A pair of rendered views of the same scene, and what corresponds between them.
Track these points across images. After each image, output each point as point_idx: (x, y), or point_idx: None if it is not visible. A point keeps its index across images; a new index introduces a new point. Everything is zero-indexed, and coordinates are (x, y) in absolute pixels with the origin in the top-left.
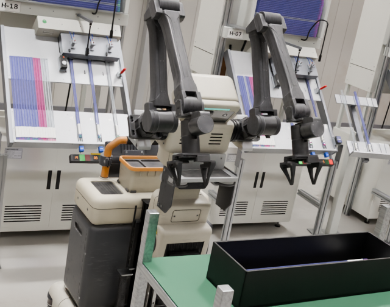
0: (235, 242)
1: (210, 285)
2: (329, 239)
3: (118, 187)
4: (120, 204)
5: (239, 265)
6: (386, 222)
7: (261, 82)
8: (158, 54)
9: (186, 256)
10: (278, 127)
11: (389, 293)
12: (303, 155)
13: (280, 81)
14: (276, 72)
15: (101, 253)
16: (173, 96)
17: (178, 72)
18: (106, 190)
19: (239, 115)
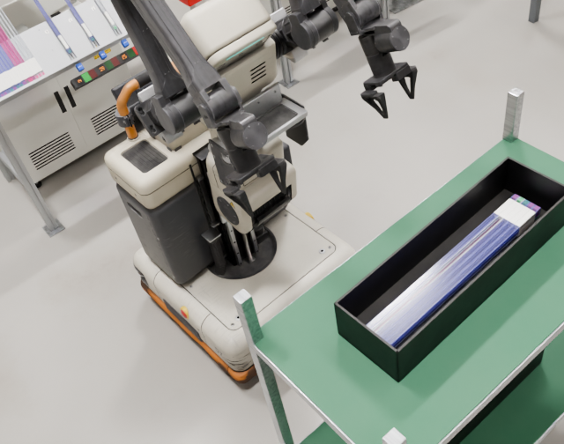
0: (359, 284)
1: (349, 348)
2: (465, 199)
3: (158, 148)
4: (171, 174)
5: (383, 343)
6: (518, 111)
7: None
8: (135, 23)
9: (300, 299)
10: (335, 24)
11: (559, 238)
12: (389, 75)
13: None
14: None
15: (175, 230)
16: None
17: (181, 62)
18: (146, 162)
19: (273, 14)
